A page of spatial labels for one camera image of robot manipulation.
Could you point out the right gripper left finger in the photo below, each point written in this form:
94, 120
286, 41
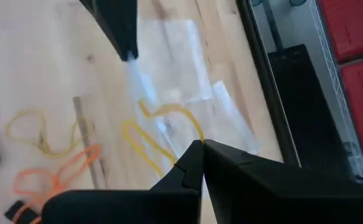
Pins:
187, 174

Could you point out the clear plastic zip bag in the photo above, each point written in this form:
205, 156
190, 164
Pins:
231, 124
175, 46

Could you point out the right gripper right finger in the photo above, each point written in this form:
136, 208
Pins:
277, 193

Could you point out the yellow rubber band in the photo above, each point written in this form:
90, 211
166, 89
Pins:
49, 152
175, 107

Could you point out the small black block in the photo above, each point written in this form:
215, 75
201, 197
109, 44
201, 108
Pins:
16, 211

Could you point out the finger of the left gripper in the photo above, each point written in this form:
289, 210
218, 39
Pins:
128, 28
106, 18

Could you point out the black aluminium table frame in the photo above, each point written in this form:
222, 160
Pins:
262, 77

